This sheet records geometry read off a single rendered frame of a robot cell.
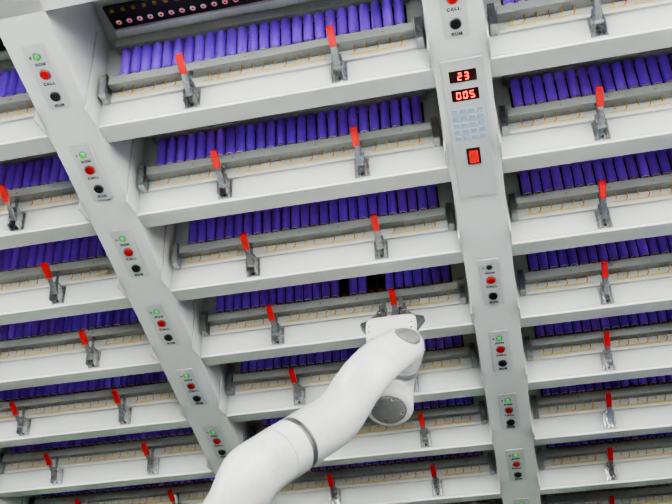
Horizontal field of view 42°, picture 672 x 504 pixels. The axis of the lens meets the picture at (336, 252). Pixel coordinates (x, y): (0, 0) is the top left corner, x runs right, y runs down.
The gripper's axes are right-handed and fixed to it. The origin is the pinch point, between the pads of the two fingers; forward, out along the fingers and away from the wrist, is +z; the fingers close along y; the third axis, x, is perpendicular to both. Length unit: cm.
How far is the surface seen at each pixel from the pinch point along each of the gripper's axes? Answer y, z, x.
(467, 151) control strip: 19.4, -4.2, 33.8
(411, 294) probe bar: 3.4, 9.0, -2.7
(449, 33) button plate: 19, -8, 56
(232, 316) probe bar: -36.8, 9.3, -2.6
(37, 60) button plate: -50, -9, 65
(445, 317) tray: 9.9, 5.6, -7.4
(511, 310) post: 23.7, 3.1, -6.0
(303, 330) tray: -21.1, 6.6, -6.8
